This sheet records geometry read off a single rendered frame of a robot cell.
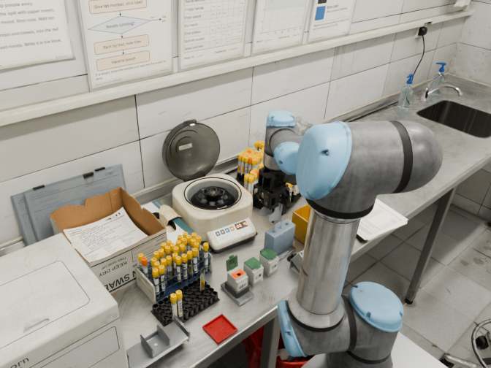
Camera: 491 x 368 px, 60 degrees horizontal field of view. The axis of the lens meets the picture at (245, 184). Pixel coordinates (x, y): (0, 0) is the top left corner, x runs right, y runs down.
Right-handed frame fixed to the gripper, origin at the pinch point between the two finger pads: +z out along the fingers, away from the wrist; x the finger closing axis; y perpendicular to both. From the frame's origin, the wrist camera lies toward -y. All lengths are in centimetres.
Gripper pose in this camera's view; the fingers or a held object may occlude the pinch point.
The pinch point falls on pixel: (275, 218)
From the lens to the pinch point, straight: 132.0
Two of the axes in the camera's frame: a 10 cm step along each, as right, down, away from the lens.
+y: -7.2, 3.5, -6.0
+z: -0.5, 8.4, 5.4
